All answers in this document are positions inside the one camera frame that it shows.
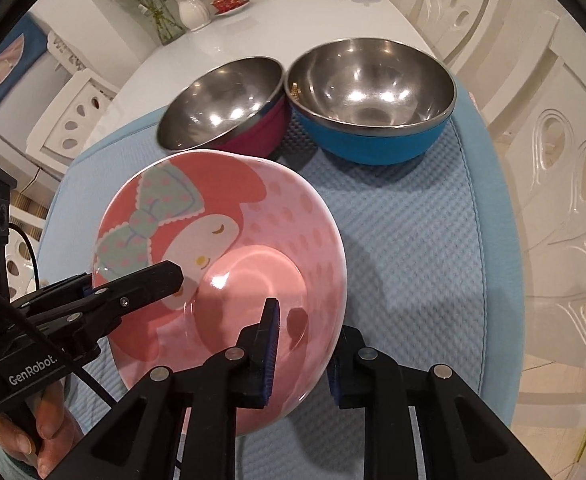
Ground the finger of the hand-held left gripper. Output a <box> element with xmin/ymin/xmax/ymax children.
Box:
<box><xmin>20</xmin><ymin>260</ymin><xmax>185</xmax><ymax>356</ymax></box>
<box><xmin>15</xmin><ymin>273</ymin><xmax>98</xmax><ymax>315</ymax></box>

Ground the white fridge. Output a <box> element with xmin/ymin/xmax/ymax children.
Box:
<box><xmin>0</xmin><ymin>12</ymin><xmax>76</xmax><ymax>161</ymax></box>

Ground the pink cartoon print bowl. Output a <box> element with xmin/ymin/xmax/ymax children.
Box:
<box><xmin>92</xmin><ymin>150</ymin><xmax>348</xmax><ymax>437</ymax></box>

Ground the person's left hand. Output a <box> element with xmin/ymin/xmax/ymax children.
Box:
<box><xmin>0</xmin><ymin>375</ymin><xmax>81</xmax><ymax>480</ymax></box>

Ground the glass vase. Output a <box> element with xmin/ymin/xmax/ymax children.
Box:
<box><xmin>150</xmin><ymin>10</ymin><xmax>186</xmax><ymax>46</ymax></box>

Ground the white openwork rack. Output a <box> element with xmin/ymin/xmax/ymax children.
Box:
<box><xmin>45</xmin><ymin>30</ymin><xmax>100</xmax><ymax>77</ymax></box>

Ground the white ribbed vase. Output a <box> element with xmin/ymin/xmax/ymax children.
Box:
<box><xmin>177</xmin><ymin>0</ymin><xmax>213</xmax><ymax>31</ymax></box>

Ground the blue steel bowl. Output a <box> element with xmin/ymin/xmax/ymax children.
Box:
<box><xmin>284</xmin><ymin>37</ymin><xmax>457</xmax><ymax>166</ymax></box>

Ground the magenta steel bowl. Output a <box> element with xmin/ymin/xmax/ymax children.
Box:
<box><xmin>155</xmin><ymin>57</ymin><xmax>291</xmax><ymax>157</ymax></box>

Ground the blue cloth fridge cover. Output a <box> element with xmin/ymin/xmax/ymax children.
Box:
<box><xmin>0</xmin><ymin>12</ymin><xmax>48</xmax><ymax>133</ymax></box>

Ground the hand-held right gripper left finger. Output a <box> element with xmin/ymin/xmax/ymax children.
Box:
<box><xmin>60</xmin><ymin>297</ymin><xmax>281</xmax><ymax>480</ymax></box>

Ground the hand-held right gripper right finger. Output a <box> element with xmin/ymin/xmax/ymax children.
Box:
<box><xmin>325</xmin><ymin>325</ymin><xmax>521</xmax><ymax>480</ymax></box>

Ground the white carved wooden chair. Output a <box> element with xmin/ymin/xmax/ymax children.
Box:
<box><xmin>446</xmin><ymin>10</ymin><xmax>586</xmax><ymax>441</ymax></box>
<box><xmin>408</xmin><ymin>0</ymin><xmax>516</xmax><ymax>61</ymax></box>
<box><xmin>5</xmin><ymin>240</ymin><xmax>44</xmax><ymax>306</ymax></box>
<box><xmin>25</xmin><ymin>67</ymin><xmax>121</xmax><ymax>171</ymax></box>

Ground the red lidded teacup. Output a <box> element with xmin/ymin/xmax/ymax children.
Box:
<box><xmin>209</xmin><ymin>0</ymin><xmax>250</xmax><ymax>16</ymax></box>

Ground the light blue quilted mat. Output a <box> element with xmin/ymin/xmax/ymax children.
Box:
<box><xmin>38</xmin><ymin>92</ymin><xmax>521</xmax><ymax>480</ymax></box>

